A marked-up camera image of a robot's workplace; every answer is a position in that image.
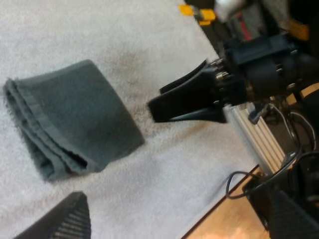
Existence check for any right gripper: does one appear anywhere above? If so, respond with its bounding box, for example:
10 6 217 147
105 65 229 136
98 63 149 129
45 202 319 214
159 34 301 107

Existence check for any folded grey-green towel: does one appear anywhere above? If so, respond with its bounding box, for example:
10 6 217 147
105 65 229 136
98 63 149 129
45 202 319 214
3 59 146 182

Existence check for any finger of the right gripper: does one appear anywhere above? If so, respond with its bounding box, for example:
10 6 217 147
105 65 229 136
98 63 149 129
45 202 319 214
147 69 228 124

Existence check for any ribbed aluminium rail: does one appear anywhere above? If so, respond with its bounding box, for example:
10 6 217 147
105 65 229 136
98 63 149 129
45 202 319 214
223 103 291 175

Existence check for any orange clamp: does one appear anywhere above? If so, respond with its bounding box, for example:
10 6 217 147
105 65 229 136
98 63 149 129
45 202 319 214
177 3 217 26

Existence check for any black cable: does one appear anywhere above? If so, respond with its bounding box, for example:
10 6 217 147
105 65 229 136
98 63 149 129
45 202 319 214
225 171 266 200

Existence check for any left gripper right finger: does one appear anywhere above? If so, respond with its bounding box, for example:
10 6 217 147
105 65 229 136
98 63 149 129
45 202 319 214
267 189 319 239

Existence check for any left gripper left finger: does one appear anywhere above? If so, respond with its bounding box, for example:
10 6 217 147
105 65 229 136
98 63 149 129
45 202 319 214
14 191 93 239

